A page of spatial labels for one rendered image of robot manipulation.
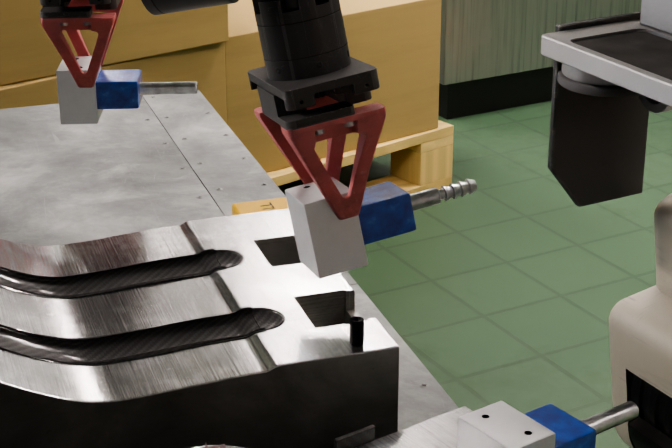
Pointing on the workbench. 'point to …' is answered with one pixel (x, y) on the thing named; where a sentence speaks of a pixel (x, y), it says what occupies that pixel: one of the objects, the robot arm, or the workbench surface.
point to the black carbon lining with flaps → (46, 345)
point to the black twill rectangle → (356, 438)
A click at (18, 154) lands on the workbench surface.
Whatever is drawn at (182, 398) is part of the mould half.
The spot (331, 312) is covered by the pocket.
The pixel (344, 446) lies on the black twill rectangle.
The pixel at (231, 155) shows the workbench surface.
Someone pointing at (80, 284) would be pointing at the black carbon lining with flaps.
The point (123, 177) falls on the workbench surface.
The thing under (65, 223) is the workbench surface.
